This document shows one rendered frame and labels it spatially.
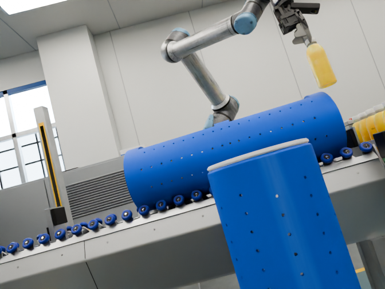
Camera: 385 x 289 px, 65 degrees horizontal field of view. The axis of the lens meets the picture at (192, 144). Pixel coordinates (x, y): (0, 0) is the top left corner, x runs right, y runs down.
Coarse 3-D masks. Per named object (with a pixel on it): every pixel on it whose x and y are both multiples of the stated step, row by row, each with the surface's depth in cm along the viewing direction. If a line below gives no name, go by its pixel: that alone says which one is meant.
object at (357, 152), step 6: (354, 126) 122; (348, 132) 123; (354, 132) 121; (348, 138) 125; (354, 138) 122; (348, 144) 127; (354, 144) 121; (354, 150) 126; (360, 150) 120; (354, 156) 128
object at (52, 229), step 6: (48, 210) 134; (54, 210) 135; (60, 210) 139; (48, 216) 134; (54, 216) 134; (60, 216) 138; (48, 222) 134; (54, 222) 134; (60, 222) 137; (54, 228) 134; (60, 228) 138; (54, 234) 133; (66, 234) 142; (54, 240) 133
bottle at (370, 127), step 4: (372, 112) 126; (368, 116) 127; (372, 116) 125; (368, 120) 126; (372, 120) 125; (368, 124) 126; (372, 124) 125; (368, 128) 127; (372, 128) 125; (368, 132) 128; (372, 132) 125; (376, 132) 124; (372, 136) 125; (376, 148) 125
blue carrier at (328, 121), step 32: (320, 96) 120; (224, 128) 122; (256, 128) 118; (288, 128) 116; (320, 128) 114; (128, 160) 125; (160, 160) 121; (192, 160) 119; (224, 160) 118; (320, 160) 122; (160, 192) 122
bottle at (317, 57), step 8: (312, 48) 120; (320, 48) 119; (312, 56) 120; (320, 56) 118; (312, 64) 120; (320, 64) 118; (328, 64) 118; (312, 72) 122; (320, 72) 118; (328, 72) 117; (320, 80) 118; (328, 80) 117; (336, 80) 118; (320, 88) 121
